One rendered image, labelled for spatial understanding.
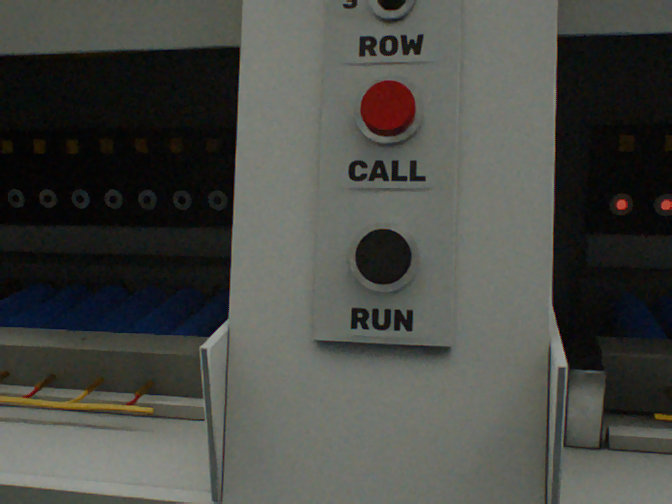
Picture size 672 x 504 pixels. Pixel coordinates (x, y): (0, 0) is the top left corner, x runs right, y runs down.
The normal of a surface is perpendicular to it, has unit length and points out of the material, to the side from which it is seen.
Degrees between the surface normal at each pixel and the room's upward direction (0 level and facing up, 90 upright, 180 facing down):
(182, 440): 18
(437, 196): 90
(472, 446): 90
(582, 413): 108
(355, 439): 90
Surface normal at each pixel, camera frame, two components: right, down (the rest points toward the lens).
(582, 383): -0.20, 0.26
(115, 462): -0.03, -0.97
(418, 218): -0.20, -0.06
